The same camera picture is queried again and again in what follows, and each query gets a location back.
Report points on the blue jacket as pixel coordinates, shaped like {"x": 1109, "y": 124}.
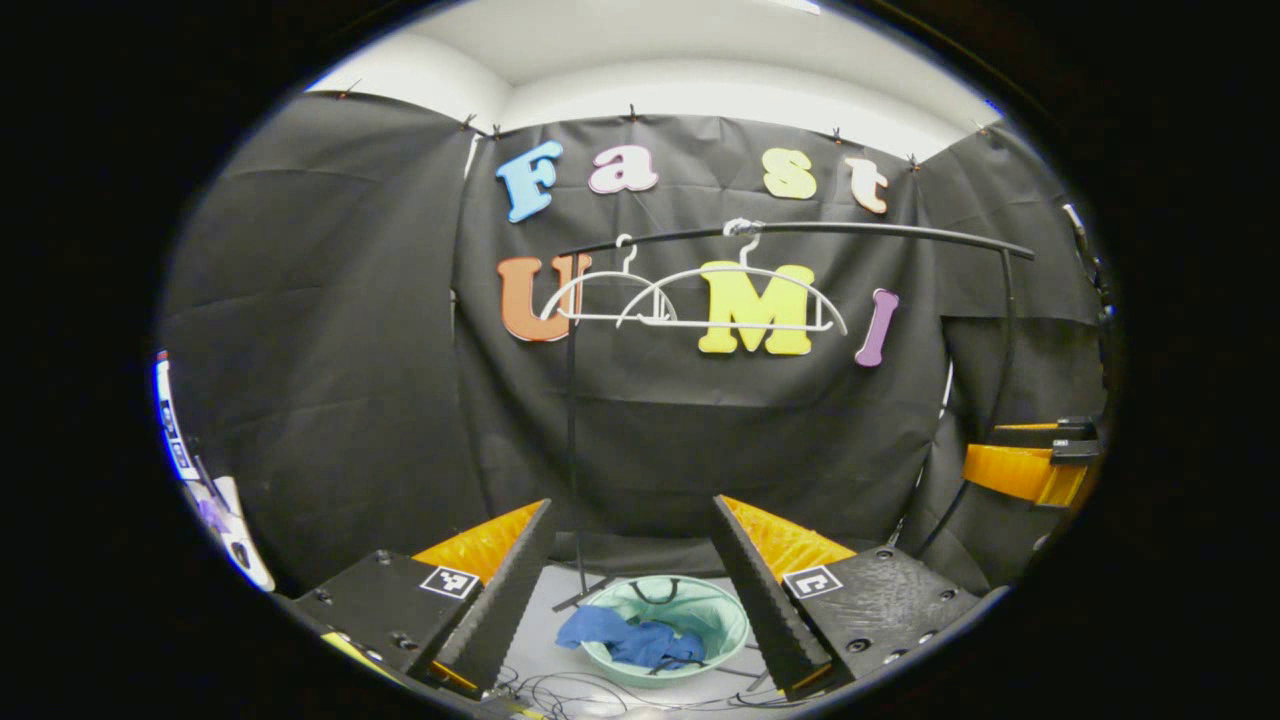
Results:
{"x": 640, "y": 645}

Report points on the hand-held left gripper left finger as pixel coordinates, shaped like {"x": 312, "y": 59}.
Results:
{"x": 505, "y": 600}

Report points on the ceiling light panel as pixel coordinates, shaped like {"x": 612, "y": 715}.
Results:
{"x": 805, "y": 5}

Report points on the white and blue equipment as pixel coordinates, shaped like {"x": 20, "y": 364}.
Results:
{"x": 240, "y": 545}

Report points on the white plain hanger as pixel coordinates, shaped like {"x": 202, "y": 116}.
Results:
{"x": 600, "y": 275}

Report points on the black metal clothes rack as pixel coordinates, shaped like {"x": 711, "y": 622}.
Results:
{"x": 880, "y": 230}

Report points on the green laundry hamper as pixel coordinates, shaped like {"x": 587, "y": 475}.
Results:
{"x": 715, "y": 615}

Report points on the white hanger with hook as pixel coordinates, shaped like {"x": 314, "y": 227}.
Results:
{"x": 730, "y": 271}

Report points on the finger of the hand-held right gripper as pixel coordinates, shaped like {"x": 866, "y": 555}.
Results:
{"x": 1020, "y": 472}
{"x": 1025, "y": 427}

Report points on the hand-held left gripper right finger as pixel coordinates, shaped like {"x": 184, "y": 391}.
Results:
{"x": 765, "y": 600}

